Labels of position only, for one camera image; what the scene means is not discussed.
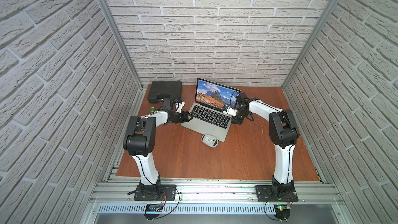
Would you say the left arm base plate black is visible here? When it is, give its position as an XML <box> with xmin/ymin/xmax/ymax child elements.
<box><xmin>134</xmin><ymin>184</ymin><xmax>177</xmax><ymax>201</ymax></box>

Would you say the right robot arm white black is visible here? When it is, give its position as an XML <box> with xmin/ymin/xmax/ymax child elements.
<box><xmin>227</xmin><ymin>92</ymin><xmax>300</xmax><ymax>195</ymax></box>

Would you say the silver laptop with mountain wallpaper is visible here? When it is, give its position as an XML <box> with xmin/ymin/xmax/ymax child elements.
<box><xmin>181</xmin><ymin>78</ymin><xmax>241</xmax><ymax>142</ymax></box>

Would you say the controller board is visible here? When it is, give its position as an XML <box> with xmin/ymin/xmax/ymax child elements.
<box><xmin>274</xmin><ymin>205</ymin><xmax>291</xmax><ymax>222</ymax></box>
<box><xmin>144</xmin><ymin>204</ymin><xmax>163</xmax><ymax>220</ymax></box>

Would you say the aluminium rail frame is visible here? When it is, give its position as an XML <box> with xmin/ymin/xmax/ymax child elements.
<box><xmin>81</xmin><ymin>175</ymin><xmax>353</xmax><ymax>224</ymax></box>

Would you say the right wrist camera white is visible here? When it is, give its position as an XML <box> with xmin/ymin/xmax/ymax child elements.
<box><xmin>223</xmin><ymin>105</ymin><xmax>238</xmax><ymax>116</ymax></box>

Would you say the black plastic tool case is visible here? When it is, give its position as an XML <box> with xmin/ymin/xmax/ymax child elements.
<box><xmin>147</xmin><ymin>80</ymin><xmax>182</xmax><ymax>104</ymax></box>

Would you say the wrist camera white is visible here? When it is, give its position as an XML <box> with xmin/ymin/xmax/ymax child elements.
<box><xmin>223</xmin><ymin>105</ymin><xmax>238</xmax><ymax>116</ymax></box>
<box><xmin>174</xmin><ymin>100</ymin><xmax>185</xmax><ymax>113</ymax></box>

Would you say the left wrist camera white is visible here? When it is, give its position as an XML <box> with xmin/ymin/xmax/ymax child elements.
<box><xmin>174</xmin><ymin>100</ymin><xmax>185</xmax><ymax>113</ymax></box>

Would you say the right controller board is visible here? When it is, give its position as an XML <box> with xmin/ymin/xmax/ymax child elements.
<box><xmin>274</xmin><ymin>205</ymin><xmax>291</xmax><ymax>222</ymax></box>

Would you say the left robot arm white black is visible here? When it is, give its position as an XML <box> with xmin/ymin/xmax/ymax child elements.
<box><xmin>123</xmin><ymin>98</ymin><xmax>193</xmax><ymax>193</ymax></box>

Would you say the white wireless mouse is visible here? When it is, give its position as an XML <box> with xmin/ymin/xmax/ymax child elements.
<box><xmin>201</xmin><ymin>134</ymin><xmax>219</xmax><ymax>148</ymax></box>

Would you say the left controller board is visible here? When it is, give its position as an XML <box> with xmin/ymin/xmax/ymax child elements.
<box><xmin>144</xmin><ymin>204</ymin><xmax>163</xmax><ymax>220</ymax></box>

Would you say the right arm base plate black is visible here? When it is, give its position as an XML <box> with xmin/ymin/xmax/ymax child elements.
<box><xmin>255</xmin><ymin>185</ymin><xmax>299</xmax><ymax>202</ymax></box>

